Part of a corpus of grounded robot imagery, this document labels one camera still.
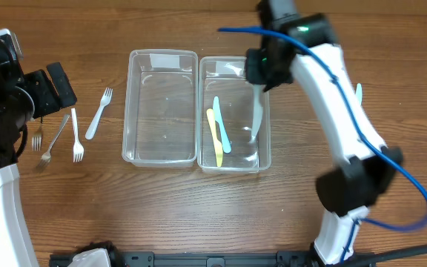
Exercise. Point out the left clear plastic container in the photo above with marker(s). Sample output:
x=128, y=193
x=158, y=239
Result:
x=160, y=108

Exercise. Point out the clear plastic container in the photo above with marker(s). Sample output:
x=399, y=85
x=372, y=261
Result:
x=224, y=76
x=160, y=108

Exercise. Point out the thick white plastic fork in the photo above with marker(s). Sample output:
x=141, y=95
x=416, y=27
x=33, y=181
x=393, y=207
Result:
x=105, y=101

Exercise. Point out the light blue plastic knife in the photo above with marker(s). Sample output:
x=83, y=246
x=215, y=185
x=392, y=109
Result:
x=218, y=117

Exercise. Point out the white plastic knife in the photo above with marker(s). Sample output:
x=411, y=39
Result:
x=257, y=113

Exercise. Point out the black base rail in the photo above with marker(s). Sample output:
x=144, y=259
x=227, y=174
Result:
x=150, y=259

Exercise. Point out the silver metal fork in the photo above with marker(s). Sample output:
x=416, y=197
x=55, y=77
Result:
x=46, y=156

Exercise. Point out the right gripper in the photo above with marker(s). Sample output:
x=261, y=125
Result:
x=264, y=74

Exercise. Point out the cream plastic knife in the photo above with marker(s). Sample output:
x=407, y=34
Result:
x=218, y=149

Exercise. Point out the thin white plastic fork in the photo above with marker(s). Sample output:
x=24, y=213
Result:
x=78, y=149

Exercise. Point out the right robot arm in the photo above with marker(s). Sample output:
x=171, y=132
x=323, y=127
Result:
x=306, y=50

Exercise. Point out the black handled metal fork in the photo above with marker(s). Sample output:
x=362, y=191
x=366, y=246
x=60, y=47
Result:
x=36, y=141

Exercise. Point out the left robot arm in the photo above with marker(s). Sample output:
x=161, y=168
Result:
x=23, y=96

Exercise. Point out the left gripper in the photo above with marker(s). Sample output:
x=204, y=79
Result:
x=40, y=93

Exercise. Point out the right clear plastic container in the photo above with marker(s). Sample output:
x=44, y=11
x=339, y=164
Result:
x=224, y=76

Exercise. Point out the pale blue plastic knife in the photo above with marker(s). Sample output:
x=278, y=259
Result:
x=359, y=93

